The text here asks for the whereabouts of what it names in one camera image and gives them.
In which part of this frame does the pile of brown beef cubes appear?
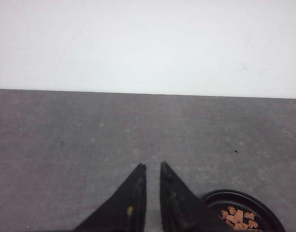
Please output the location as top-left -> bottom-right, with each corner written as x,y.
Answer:
220,206 -> 261,232

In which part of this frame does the black frying pan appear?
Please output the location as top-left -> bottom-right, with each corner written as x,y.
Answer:
202,189 -> 285,232

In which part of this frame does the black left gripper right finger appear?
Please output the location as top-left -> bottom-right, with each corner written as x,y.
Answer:
159,161 -> 233,232

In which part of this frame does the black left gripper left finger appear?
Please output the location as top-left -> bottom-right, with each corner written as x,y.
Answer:
74,163 -> 147,232

